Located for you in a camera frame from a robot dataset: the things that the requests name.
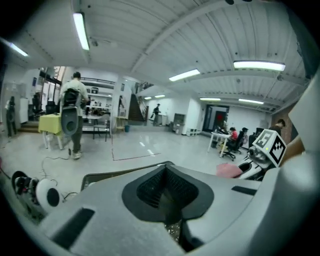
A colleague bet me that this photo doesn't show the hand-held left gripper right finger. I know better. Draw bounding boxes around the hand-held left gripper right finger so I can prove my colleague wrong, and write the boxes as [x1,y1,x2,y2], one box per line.
[163,163,262,253]

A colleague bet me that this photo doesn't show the grey metal cabinet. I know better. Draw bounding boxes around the grey metal cabinet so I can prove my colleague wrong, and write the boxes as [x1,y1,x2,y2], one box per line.
[170,112,187,135]

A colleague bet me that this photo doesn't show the black office chair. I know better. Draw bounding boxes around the black office chair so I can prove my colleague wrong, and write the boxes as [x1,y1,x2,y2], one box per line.
[221,130,249,162]

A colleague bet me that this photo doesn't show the grey moulded seat shell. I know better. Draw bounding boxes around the grey moulded seat shell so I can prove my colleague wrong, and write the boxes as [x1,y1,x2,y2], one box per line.
[60,106,82,138]

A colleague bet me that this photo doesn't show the white tall cabinet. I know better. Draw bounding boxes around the white tall cabinet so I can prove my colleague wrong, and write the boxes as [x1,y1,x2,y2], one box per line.
[19,97,30,124]

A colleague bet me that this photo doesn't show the black metal chair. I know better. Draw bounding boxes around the black metal chair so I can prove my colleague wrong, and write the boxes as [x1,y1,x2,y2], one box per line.
[92,114,112,143]

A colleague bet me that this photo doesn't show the black backpack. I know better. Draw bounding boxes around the black backpack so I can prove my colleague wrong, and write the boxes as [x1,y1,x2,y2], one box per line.
[62,87,81,108]

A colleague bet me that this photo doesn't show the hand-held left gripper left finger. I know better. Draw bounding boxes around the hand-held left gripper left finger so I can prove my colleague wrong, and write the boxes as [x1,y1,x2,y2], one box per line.
[39,164,186,256]

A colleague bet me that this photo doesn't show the white and black device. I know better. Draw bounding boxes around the white and black device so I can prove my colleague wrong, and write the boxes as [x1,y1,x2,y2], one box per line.
[11,170,65,216]

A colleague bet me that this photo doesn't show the dark double door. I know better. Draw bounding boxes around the dark double door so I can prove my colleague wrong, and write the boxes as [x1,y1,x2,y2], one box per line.
[202,104,230,133]

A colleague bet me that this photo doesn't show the table with yellow cloth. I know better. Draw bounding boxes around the table with yellow cloth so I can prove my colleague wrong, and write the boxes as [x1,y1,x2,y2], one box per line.
[37,113,65,151]

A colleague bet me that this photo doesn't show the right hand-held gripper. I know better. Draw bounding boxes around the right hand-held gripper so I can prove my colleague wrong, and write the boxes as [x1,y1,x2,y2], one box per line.
[236,128,287,181]

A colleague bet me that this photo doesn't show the thin floor cable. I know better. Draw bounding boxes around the thin floor cable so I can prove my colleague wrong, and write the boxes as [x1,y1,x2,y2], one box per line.
[39,155,71,180]

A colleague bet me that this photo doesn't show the dark staircase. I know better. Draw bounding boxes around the dark staircase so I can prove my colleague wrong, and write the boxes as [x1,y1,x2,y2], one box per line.
[127,93,146,123]

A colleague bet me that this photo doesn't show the white wall shelves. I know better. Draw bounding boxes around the white wall shelves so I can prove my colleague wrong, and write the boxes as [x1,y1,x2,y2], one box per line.
[80,77,116,132]

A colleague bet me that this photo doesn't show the white desk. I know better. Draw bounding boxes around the white desk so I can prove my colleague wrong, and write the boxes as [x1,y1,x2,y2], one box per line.
[206,131,233,158]

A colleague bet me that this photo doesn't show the pink cloth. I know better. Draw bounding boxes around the pink cloth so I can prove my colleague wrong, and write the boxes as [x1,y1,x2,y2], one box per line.
[215,162,243,179]

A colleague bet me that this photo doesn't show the dark flat tray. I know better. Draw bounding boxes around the dark flat tray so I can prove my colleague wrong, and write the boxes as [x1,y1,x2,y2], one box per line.
[80,161,176,193]

